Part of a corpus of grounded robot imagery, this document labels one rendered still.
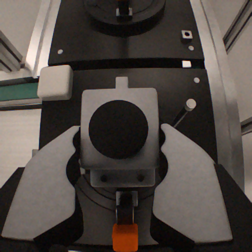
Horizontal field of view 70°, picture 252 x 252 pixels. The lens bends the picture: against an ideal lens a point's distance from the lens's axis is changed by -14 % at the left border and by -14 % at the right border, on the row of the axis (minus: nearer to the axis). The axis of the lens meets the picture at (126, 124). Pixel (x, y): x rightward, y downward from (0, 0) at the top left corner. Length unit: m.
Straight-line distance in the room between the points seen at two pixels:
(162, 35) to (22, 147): 0.29
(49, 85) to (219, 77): 0.25
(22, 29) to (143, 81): 0.38
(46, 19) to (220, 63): 0.32
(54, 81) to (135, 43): 0.13
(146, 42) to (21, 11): 0.41
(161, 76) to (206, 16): 0.17
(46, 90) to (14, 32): 0.33
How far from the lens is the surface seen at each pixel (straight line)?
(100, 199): 0.24
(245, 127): 0.35
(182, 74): 0.30
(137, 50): 0.31
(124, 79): 0.16
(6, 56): 0.33
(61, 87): 0.28
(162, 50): 0.31
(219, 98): 0.31
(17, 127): 0.38
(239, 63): 0.50
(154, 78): 0.29
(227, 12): 0.59
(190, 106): 0.17
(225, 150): 0.30
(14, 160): 0.37
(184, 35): 0.33
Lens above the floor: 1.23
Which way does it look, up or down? 77 degrees down
